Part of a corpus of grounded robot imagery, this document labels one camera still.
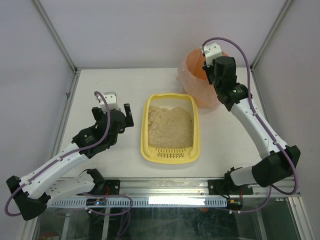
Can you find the cat litter sand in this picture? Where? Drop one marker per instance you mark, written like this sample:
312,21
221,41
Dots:
169,128

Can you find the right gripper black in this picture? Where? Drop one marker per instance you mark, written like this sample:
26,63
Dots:
208,69

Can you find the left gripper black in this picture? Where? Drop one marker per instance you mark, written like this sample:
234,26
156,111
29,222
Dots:
110,113

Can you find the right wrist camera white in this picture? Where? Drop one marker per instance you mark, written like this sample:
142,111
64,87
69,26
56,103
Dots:
211,52

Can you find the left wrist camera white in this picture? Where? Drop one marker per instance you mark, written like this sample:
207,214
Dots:
111,100

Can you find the yellow litter box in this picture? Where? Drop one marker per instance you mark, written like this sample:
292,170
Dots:
171,156

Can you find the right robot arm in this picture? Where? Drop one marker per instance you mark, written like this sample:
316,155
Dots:
278,159

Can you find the orange lined trash bin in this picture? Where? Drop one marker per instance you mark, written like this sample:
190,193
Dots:
194,80

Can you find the aluminium mounting rail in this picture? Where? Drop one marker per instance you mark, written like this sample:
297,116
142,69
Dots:
184,186

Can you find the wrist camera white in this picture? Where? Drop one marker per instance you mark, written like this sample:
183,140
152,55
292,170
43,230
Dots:
211,52
111,100

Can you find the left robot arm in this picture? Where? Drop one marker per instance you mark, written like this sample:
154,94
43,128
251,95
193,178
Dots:
34,192

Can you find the white slotted cable duct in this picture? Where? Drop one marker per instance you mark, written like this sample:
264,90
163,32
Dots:
141,202

